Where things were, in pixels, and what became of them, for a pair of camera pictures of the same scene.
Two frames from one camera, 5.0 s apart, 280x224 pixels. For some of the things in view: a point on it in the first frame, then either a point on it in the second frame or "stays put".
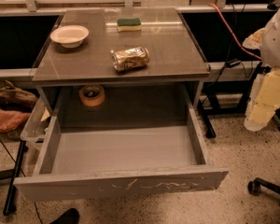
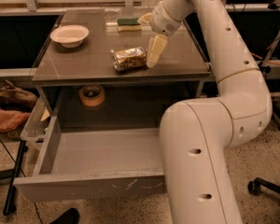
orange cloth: x=6 y=120 stays put
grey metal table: x=119 y=66 stays put
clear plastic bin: x=34 y=130 stays put
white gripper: x=276 y=44 -> x=161 y=21
